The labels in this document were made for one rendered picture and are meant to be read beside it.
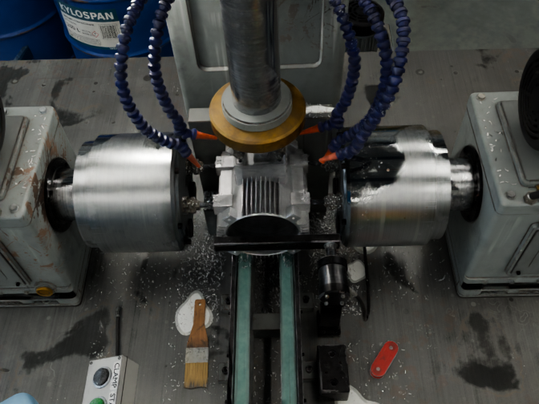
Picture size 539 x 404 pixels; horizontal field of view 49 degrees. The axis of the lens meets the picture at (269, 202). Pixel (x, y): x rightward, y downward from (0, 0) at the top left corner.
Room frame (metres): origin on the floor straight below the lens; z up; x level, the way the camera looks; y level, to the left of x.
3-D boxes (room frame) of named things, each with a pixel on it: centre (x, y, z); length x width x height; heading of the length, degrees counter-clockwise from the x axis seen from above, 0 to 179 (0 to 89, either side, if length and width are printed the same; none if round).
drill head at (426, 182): (0.72, -0.27, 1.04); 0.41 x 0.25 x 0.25; 87
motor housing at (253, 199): (0.73, 0.01, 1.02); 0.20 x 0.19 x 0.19; 177
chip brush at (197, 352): (0.51, 0.18, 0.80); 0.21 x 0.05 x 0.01; 178
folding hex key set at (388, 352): (0.44, -0.22, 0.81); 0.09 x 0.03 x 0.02; 142
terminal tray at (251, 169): (0.77, 0.01, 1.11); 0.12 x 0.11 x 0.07; 177
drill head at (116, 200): (0.75, 0.32, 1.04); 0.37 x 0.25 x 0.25; 87
